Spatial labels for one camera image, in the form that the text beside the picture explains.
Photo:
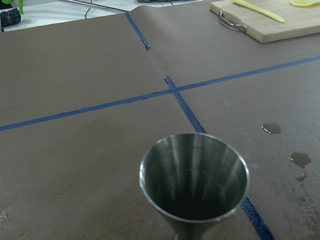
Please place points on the steel double jigger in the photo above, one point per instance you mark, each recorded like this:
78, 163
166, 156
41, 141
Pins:
194, 181

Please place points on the bamboo cutting board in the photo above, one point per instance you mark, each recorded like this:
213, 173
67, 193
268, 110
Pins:
299, 21

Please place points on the yellow plastic knife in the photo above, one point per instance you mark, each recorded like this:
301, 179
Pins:
265, 12

